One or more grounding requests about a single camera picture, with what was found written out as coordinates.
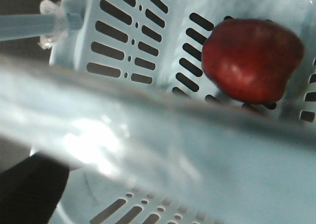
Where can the dark red apple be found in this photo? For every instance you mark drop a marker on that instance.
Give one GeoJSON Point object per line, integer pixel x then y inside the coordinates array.
{"type": "Point", "coordinates": [251, 60]}

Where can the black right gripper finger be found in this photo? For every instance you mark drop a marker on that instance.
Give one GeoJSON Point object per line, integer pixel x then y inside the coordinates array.
{"type": "Point", "coordinates": [31, 190]}

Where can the light blue plastic basket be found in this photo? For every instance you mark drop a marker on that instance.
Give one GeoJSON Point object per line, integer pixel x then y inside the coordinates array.
{"type": "Point", "coordinates": [125, 98]}

